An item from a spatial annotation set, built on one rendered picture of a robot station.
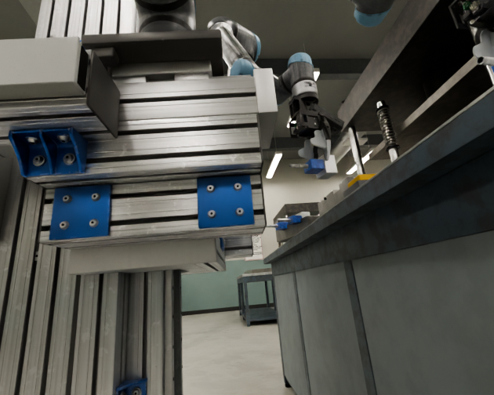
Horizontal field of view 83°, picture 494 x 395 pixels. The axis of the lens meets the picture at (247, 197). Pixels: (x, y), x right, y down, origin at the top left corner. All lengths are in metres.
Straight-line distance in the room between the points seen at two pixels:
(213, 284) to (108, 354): 7.33
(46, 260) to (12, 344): 0.16
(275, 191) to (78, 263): 8.08
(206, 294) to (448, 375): 7.52
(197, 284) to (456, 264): 7.62
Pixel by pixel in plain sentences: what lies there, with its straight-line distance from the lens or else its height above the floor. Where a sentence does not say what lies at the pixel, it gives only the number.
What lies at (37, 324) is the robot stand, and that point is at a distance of 0.71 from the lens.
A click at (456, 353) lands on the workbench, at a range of 0.55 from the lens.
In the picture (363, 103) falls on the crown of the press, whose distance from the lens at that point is 2.29.
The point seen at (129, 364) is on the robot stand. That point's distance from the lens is 0.70.
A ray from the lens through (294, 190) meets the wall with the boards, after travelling 8.70.
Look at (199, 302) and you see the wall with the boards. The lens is 7.97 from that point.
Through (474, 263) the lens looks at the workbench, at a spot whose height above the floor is 0.64.
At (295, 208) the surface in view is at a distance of 5.52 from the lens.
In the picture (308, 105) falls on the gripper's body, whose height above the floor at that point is 1.13.
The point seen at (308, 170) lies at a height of 0.92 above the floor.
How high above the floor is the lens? 0.63
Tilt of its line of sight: 17 degrees up
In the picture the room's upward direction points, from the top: 5 degrees counter-clockwise
